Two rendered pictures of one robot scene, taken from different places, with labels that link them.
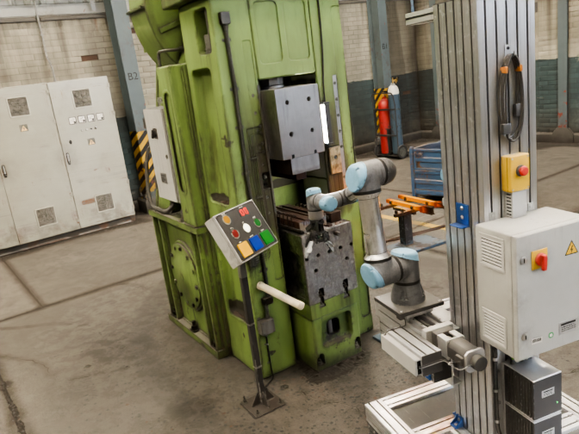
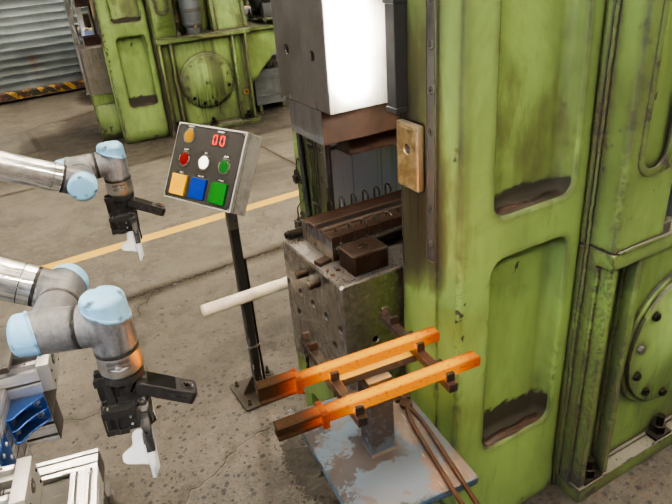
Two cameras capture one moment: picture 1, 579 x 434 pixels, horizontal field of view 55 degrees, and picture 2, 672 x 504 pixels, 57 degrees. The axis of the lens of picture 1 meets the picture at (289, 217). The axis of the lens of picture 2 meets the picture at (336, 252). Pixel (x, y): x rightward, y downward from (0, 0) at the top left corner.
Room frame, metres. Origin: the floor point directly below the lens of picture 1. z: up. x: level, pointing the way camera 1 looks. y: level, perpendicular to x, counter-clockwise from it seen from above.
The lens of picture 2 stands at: (3.40, -1.85, 1.80)
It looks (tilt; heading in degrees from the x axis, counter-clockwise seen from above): 28 degrees down; 94
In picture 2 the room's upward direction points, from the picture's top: 5 degrees counter-clockwise
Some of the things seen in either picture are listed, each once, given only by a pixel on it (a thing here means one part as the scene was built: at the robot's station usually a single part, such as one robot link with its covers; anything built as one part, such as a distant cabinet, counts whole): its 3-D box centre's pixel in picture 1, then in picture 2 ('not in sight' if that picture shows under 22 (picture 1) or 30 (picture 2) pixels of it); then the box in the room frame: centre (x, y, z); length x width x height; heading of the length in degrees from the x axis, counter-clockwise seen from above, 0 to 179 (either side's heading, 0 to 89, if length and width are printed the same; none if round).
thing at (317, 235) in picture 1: (318, 230); (123, 211); (2.65, -0.13, 1.07); 0.09 x 0.08 x 0.12; 19
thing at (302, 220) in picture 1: (293, 217); (374, 218); (3.41, -0.03, 0.96); 0.42 x 0.20 x 0.09; 31
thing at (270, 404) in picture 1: (261, 397); (258, 382); (2.87, 0.30, 0.05); 0.22 x 0.22 x 0.09; 31
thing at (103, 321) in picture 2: not in sight; (106, 322); (2.94, -0.98, 1.23); 0.09 x 0.08 x 0.11; 11
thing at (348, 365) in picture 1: (333, 364); (326, 467); (3.19, -0.16, 0.01); 0.58 x 0.39 x 0.01; 121
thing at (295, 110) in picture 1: (287, 120); (373, 19); (3.43, -0.06, 1.56); 0.42 x 0.39 x 0.40; 31
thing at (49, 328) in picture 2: not in sight; (49, 325); (2.85, -0.98, 1.23); 0.11 x 0.11 x 0.08; 11
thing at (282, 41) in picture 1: (264, 38); not in sight; (3.56, 0.01, 2.06); 0.44 x 0.41 x 0.47; 31
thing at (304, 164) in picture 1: (286, 161); (368, 107); (3.41, -0.03, 1.32); 0.42 x 0.20 x 0.10; 31
